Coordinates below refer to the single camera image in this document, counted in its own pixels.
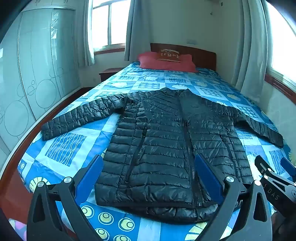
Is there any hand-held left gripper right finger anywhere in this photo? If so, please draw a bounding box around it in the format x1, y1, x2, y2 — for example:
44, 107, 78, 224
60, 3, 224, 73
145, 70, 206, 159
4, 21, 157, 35
194, 153, 273, 241

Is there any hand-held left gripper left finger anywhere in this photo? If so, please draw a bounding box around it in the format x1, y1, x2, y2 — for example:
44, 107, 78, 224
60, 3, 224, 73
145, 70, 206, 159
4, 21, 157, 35
26, 155, 104, 241

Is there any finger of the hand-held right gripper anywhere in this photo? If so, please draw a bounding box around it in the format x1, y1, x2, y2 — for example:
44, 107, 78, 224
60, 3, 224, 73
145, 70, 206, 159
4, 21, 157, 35
254, 155, 296, 193
280, 158, 296, 173

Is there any black puffer jacket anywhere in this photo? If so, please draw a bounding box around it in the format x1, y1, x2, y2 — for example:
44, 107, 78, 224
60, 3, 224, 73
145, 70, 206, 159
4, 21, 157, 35
41, 87, 284, 223

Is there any blue patterned bed sheet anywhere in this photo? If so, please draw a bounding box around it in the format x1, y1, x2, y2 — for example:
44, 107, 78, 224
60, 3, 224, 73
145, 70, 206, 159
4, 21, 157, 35
9, 61, 292, 241

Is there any long wooden window sill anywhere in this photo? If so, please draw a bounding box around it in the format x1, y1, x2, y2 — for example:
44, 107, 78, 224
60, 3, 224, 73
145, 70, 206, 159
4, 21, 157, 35
264, 73, 296, 105

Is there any wooden nightstand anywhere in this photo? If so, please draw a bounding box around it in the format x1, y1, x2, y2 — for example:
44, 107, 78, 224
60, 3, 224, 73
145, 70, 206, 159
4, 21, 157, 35
99, 68, 124, 82

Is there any red pillow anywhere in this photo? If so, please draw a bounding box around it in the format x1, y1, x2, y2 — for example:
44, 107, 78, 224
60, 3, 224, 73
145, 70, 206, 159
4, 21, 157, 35
137, 51, 199, 73

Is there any wide pale curtain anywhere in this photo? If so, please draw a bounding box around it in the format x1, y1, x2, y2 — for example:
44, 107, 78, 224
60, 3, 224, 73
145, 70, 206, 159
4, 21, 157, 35
231, 0, 272, 102

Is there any wooden headboard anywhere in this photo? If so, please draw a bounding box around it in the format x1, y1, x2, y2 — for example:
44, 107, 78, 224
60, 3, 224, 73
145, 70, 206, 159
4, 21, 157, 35
150, 43, 216, 71

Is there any frosted glass wardrobe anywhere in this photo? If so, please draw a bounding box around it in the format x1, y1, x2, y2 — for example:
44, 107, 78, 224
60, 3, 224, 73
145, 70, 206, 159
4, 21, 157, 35
0, 5, 81, 172

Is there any large bright window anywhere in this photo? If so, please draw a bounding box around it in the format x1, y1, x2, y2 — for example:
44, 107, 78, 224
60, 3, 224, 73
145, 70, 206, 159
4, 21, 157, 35
264, 0, 296, 86

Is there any short wooden window sill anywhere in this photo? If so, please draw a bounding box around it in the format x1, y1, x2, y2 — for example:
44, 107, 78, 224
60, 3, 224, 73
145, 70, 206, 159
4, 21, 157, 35
94, 47, 126, 55

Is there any narrow pale curtain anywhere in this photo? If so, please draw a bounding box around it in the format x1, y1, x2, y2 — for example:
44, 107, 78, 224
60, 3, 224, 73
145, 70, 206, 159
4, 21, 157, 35
82, 0, 96, 67

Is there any small bright window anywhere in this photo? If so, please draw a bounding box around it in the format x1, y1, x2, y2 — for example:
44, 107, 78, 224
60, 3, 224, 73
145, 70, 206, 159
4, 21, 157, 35
91, 0, 131, 50

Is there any grey-green curtain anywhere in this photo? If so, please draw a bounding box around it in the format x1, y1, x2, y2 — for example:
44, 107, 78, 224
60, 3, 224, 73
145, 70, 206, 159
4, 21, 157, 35
124, 0, 153, 62

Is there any wooden bed frame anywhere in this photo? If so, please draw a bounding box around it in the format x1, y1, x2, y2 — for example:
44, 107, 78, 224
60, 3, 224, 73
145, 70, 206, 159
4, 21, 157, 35
0, 89, 93, 241

